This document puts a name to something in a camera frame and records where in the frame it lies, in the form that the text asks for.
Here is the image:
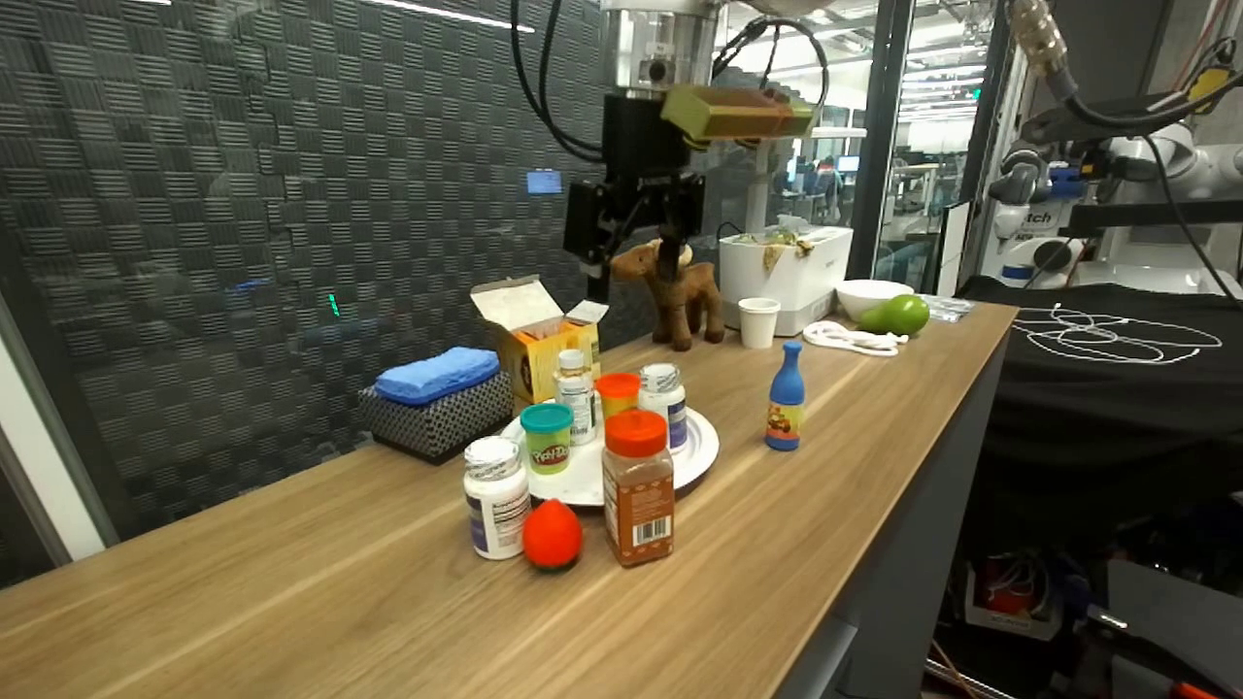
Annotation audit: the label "yellow black clamp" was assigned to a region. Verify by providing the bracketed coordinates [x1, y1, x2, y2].
[1180, 63, 1237, 120]

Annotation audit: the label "black cable with metal connector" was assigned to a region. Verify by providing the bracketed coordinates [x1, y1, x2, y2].
[1006, 0, 1236, 140]

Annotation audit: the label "white paper cup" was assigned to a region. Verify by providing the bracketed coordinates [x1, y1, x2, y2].
[735, 296, 783, 352]

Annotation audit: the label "teal lid dough can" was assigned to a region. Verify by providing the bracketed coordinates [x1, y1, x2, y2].
[515, 400, 578, 475]

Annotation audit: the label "plain white pill bottle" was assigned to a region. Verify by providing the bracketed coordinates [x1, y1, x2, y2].
[635, 360, 690, 449]

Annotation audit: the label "blue bowling pin bottle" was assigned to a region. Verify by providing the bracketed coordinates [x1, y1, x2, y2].
[760, 339, 809, 454]

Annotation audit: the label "white round plate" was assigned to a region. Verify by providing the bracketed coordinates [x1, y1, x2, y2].
[501, 386, 723, 512]

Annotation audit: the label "thin white cable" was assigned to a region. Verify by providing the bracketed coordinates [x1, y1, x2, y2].
[1015, 300, 1227, 370]

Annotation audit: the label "red toy tomato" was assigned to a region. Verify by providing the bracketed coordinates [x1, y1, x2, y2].
[520, 497, 585, 576]

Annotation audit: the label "black table cloth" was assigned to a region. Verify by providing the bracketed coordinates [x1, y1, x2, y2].
[963, 277, 1243, 441]

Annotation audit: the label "spice jar with red lid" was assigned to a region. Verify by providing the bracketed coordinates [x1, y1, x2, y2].
[599, 408, 679, 571]

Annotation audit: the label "orange lid dough can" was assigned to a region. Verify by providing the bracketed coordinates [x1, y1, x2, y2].
[595, 370, 643, 424]

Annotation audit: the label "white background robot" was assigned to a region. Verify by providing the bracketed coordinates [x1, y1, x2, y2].
[987, 120, 1243, 296]

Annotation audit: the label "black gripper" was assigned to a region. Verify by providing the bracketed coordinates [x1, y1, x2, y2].
[558, 87, 710, 307]

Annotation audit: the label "brown moose plush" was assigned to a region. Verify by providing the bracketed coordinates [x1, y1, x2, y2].
[605, 238, 730, 352]

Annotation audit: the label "small white glue bottle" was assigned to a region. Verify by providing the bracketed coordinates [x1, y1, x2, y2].
[551, 344, 600, 441]

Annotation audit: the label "green fruit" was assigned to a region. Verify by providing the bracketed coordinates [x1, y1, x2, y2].
[855, 291, 934, 339]

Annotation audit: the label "white bowl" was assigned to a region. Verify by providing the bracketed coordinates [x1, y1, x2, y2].
[833, 277, 917, 327]

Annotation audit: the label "dried leaves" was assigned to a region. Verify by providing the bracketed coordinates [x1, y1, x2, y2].
[752, 224, 814, 279]

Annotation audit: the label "white pill bottle blue label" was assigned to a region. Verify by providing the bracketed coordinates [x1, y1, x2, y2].
[457, 433, 537, 564]

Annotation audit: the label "yellow wrist camera box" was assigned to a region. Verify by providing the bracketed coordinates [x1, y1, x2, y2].
[656, 81, 814, 149]

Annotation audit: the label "white rope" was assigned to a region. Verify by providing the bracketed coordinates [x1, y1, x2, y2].
[798, 320, 912, 360]

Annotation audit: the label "dark metal pillar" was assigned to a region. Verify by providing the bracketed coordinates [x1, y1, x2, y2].
[846, 0, 917, 282]

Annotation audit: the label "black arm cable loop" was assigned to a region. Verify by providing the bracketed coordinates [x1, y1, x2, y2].
[504, 0, 833, 166]

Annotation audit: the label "white mug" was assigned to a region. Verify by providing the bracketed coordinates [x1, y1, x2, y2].
[714, 224, 859, 339]

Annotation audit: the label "small clear packet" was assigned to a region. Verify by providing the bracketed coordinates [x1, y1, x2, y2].
[924, 291, 980, 327]

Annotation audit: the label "red and white box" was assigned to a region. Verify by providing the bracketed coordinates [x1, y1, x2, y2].
[963, 556, 1069, 646]

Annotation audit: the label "blue folded cloth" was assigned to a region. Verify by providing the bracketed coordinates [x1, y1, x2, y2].
[371, 340, 504, 408]

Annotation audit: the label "open yellow cardboard box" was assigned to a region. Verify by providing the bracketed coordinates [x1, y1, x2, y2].
[467, 270, 612, 408]

